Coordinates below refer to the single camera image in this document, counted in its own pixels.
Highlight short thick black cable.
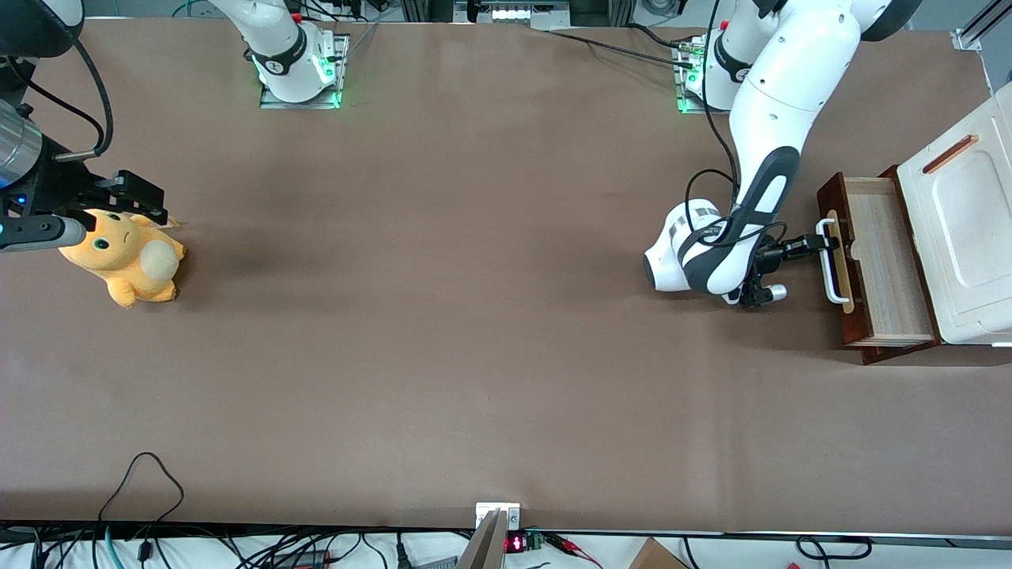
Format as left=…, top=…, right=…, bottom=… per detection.
left=627, top=22, right=690, bottom=52

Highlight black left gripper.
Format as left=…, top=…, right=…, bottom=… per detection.
left=748, top=234, right=839, bottom=280

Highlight white power strip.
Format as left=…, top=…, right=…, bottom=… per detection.
left=455, top=0, right=572, bottom=31

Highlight coiled black cable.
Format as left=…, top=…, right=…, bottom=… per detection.
left=795, top=536, right=873, bottom=562

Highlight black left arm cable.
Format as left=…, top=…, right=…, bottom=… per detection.
left=684, top=0, right=791, bottom=250

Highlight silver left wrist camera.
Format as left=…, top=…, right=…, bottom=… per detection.
left=739, top=281, right=788, bottom=309

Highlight red black clip leads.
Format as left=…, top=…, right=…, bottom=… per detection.
left=544, top=533, right=603, bottom=568

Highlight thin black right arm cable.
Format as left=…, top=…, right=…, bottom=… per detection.
left=4, top=57, right=105, bottom=135

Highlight cream white plastic box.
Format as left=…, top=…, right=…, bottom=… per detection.
left=897, top=83, right=1012, bottom=347

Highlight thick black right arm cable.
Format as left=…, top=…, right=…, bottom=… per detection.
left=71, top=36, right=114, bottom=159

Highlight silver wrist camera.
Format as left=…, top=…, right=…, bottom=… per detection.
left=739, top=281, right=788, bottom=309
left=0, top=216, right=88, bottom=252

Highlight long thin black cable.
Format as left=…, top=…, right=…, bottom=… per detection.
left=544, top=28, right=697, bottom=68

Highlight white metal bracket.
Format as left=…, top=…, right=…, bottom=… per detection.
left=475, top=503, right=522, bottom=532

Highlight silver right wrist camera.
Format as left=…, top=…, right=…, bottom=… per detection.
left=0, top=216, right=88, bottom=252

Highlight brown drawer with white handle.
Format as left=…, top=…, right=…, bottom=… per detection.
left=817, top=172, right=942, bottom=349

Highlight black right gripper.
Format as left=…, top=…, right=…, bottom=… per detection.
left=8, top=138, right=169, bottom=226

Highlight orange plush toy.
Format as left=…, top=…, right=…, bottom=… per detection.
left=59, top=207, right=188, bottom=311

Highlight brown cardboard box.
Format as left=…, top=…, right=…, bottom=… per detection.
left=629, top=537, right=690, bottom=569

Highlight aluminium frame profile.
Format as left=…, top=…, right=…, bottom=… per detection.
left=953, top=0, right=1012, bottom=52

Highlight grey metal bar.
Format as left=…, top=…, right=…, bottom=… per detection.
left=457, top=508, right=507, bottom=569

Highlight looped thin black cable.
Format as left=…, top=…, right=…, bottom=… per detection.
left=97, top=452, right=185, bottom=526

